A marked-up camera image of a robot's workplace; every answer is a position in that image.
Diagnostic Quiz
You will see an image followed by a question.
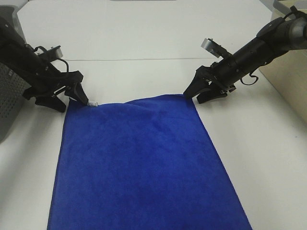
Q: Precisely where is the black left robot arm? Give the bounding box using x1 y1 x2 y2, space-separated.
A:
0 18 89 113

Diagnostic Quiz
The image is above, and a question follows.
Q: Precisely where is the blue towel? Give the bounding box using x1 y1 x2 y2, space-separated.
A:
47 94 251 230

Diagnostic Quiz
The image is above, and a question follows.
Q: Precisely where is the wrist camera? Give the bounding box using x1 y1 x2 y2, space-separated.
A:
201 38 232 58
33 46 63 62

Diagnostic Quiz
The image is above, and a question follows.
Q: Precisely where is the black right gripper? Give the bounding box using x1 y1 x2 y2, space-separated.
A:
183 59 236 104

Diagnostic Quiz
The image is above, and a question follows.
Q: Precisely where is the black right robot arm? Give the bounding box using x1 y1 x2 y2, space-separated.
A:
183 6 307 104

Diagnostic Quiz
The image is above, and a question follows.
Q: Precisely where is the beige storage box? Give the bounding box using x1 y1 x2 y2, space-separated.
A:
258 0 307 126

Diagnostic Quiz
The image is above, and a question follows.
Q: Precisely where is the white towel label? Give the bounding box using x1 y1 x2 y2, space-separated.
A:
88 101 98 107

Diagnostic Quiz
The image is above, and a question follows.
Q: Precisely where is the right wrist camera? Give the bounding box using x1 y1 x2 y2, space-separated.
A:
201 38 232 58

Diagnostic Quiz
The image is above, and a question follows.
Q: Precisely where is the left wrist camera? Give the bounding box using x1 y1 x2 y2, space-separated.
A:
33 46 63 62

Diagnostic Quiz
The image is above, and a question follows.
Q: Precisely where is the grey perforated plastic basket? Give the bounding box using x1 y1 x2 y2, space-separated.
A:
0 4 28 141

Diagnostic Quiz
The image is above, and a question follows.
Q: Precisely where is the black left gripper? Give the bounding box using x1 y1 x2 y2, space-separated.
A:
23 63 89 112

